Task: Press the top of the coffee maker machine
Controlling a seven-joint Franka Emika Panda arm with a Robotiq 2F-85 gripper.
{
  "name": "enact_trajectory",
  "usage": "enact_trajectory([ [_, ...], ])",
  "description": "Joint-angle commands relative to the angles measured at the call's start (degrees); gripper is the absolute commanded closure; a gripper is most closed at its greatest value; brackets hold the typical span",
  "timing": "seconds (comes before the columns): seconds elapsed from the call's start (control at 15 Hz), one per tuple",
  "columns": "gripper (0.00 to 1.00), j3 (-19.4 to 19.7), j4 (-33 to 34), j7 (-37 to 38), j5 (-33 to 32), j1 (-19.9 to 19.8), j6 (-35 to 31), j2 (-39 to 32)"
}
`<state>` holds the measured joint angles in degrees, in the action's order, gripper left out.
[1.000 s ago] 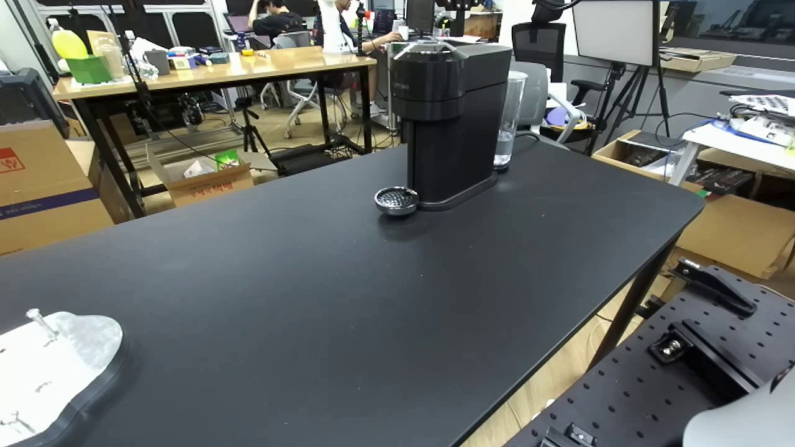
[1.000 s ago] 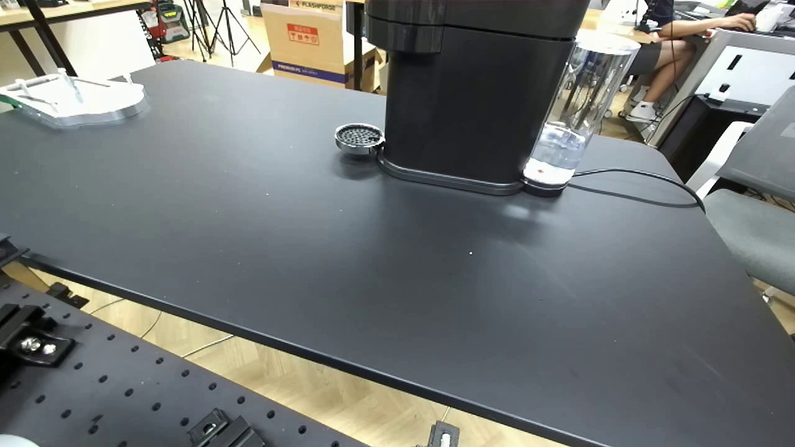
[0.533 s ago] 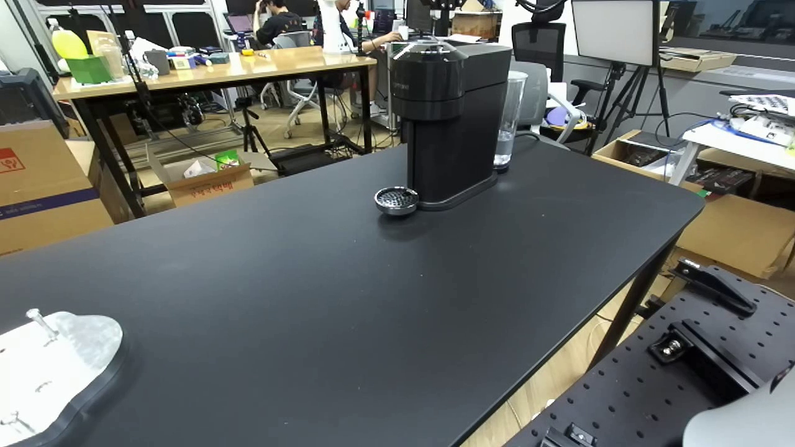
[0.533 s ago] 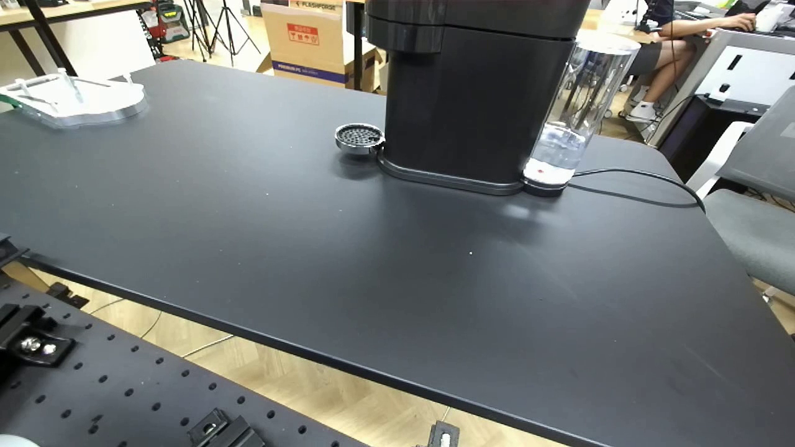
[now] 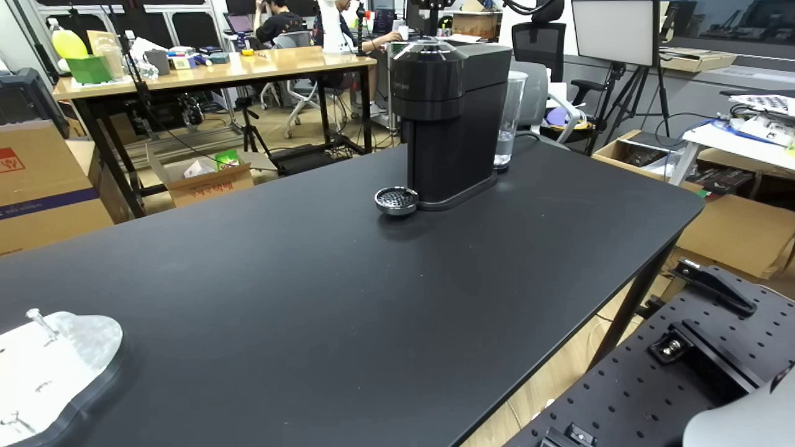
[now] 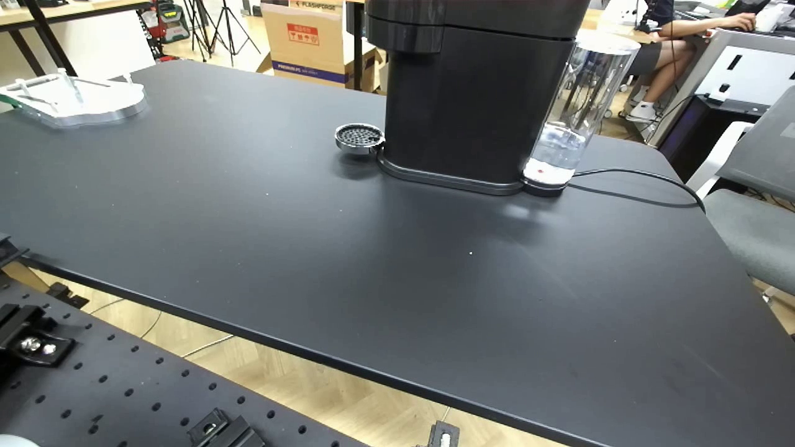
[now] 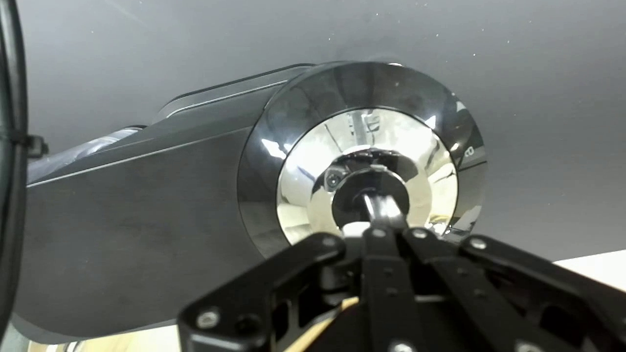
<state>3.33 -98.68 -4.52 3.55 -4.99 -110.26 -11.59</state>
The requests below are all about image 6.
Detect white panel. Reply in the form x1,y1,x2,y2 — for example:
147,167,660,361
34,8,162,82

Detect thin black tripod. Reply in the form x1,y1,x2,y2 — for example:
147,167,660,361
182,0,262,63

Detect black mount with silver screws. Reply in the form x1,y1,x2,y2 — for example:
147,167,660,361
0,304,76,367

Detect cardboard box with red label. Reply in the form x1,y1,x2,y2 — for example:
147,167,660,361
261,0,384,89

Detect small black slotted bracket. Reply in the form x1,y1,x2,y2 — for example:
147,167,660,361
425,419,461,447

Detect grey desk with black holes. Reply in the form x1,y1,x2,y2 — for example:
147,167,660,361
655,27,795,184

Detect black perforated breadboard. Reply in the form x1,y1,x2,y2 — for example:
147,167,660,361
0,269,368,447

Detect grey office chair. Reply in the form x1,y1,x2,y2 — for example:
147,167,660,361
702,85,795,297

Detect black power cable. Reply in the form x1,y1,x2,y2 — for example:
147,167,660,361
563,167,707,210

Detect black coffee maker machine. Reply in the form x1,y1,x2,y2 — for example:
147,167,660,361
363,0,592,198

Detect clear water tank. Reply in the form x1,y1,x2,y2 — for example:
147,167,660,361
520,29,641,197

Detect small black mount block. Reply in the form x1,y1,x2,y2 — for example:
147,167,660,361
187,404,272,447

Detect seated person bare legs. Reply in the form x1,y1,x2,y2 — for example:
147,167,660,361
624,0,761,126

